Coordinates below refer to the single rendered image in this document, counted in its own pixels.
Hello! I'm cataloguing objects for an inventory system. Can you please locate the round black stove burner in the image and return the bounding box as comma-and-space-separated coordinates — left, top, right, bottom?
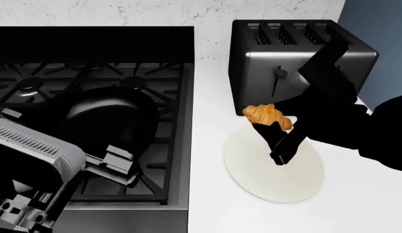
13, 78, 46, 96
118, 75, 147, 90

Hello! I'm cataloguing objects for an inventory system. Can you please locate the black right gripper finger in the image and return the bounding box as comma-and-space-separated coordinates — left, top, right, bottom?
273, 94, 307, 119
251, 120, 307, 167

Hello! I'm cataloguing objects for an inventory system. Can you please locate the black cast iron stove grate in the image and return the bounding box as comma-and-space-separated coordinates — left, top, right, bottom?
0, 62, 192, 204

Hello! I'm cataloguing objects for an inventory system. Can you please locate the black four-slot toaster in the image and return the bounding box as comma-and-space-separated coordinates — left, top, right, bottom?
228, 19, 380, 118

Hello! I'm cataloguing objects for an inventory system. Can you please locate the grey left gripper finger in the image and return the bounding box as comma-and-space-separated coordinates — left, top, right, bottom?
121, 169, 140, 188
102, 144, 137, 169

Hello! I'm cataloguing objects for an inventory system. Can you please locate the golden brown croissant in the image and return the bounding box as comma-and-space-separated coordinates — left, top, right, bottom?
241, 103, 294, 132

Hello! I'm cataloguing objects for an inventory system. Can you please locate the black frying pan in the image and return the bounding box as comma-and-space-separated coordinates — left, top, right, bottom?
62, 87, 161, 159

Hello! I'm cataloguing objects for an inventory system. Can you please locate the black toaster lever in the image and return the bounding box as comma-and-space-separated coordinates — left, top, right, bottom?
271, 65, 287, 94

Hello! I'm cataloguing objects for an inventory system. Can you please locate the round white plate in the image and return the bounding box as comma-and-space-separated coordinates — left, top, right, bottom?
221, 120, 326, 204

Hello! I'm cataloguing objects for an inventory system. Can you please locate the black gas stove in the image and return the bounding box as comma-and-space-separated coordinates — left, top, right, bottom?
0, 25, 197, 233

